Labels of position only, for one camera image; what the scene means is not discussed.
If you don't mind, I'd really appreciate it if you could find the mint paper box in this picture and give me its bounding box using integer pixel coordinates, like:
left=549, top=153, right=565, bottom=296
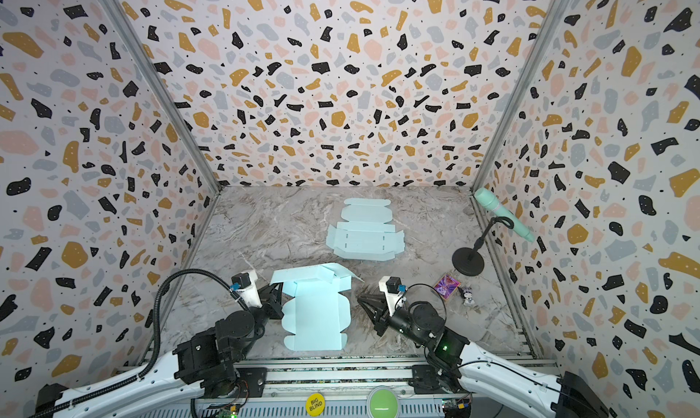
left=271, top=263, right=362, bottom=352

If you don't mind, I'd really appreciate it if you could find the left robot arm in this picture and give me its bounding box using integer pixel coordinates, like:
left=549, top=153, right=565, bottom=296
left=34, top=283, right=283, bottom=417

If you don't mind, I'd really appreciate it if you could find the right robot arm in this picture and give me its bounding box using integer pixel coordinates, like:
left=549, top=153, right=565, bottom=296
left=357, top=293, right=610, bottom=417

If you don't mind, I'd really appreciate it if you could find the colourful small card box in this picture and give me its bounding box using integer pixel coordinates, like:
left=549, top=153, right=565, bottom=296
left=433, top=274, right=460, bottom=301

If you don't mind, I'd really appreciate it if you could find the mint flat box far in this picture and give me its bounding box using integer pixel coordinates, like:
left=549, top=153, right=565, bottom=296
left=326, top=197, right=405, bottom=261

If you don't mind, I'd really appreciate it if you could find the small black white figurine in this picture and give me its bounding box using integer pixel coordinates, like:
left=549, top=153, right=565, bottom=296
left=462, top=289, right=475, bottom=306

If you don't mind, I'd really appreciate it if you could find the green round button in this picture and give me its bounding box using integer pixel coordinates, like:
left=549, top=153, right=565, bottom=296
left=366, top=386, right=399, bottom=418

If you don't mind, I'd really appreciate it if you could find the yellow round sticker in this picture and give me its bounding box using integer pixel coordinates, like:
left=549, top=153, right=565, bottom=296
left=306, top=392, right=326, bottom=417

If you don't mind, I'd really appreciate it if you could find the mint green microphone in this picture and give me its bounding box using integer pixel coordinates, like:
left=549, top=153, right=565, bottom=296
left=474, top=188, right=535, bottom=242

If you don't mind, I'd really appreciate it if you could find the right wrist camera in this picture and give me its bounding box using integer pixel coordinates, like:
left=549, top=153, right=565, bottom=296
left=378, top=276, right=407, bottom=317

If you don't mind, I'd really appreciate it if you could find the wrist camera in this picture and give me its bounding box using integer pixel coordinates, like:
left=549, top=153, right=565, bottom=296
left=378, top=276, right=407, bottom=317
left=230, top=270, right=262, bottom=310

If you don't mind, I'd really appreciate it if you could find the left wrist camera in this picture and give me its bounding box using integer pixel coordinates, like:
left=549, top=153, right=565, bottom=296
left=230, top=270, right=262, bottom=310

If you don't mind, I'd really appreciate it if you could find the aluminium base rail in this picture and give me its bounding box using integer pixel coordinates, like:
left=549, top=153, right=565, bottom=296
left=130, top=354, right=572, bottom=418

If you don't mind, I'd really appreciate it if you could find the left black corrugated cable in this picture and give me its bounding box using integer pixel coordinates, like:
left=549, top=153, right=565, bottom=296
left=26, top=268, right=253, bottom=418

